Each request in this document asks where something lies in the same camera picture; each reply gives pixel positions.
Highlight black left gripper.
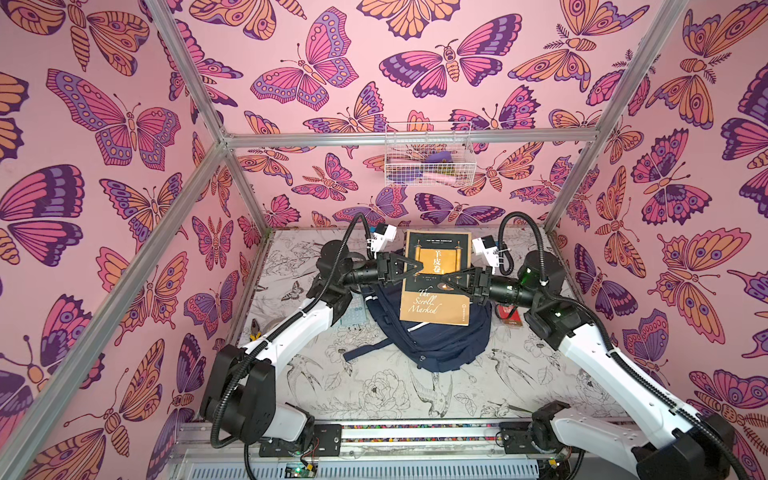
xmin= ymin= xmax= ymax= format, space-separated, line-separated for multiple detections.
xmin=334 ymin=259 xmax=418 ymax=293

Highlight brown hardcover book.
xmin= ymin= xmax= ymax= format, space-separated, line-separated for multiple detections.
xmin=400 ymin=230 xmax=471 ymax=327

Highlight navy blue student backpack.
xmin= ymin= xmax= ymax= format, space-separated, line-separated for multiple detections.
xmin=343 ymin=285 xmax=492 ymax=373

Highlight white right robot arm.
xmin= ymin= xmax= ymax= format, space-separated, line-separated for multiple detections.
xmin=441 ymin=266 xmax=748 ymax=479

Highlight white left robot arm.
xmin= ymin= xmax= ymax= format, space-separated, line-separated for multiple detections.
xmin=199 ymin=240 xmax=423 ymax=452

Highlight red pencil box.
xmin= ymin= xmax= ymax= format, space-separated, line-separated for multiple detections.
xmin=494 ymin=304 xmax=522 ymax=327

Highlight small green circuit board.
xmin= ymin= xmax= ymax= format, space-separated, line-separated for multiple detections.
xmin=283 ymin=462 xmax=318 ymax=479

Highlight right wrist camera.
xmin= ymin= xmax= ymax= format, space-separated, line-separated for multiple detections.
xmin=471 ymin=235 xmax=500 ymax=274

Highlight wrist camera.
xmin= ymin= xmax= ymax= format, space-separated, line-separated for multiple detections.
xmin=366 ymin=223 xmax=397 ymax=257
xmin=471 ymin=235 xmax=500 ymax=274

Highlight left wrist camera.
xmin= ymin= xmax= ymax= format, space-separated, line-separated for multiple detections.
xmin=366 ymin=223 xmax=397 ymax=257

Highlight white wire wall basket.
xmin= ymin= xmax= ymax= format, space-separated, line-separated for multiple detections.
xmin=382 ymin=127 xmax=477 ymax=188

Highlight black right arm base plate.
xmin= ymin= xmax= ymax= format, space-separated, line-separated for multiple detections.
xmin=494 ymin=420 xmax=541 ymax=455

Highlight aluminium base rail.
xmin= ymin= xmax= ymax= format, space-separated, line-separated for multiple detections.
xmin=161 ymin=419 xmax=679 ymax=480

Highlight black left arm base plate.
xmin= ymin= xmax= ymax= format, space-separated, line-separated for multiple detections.
xmin=258 ymin=424 xmax=342 ymax=458

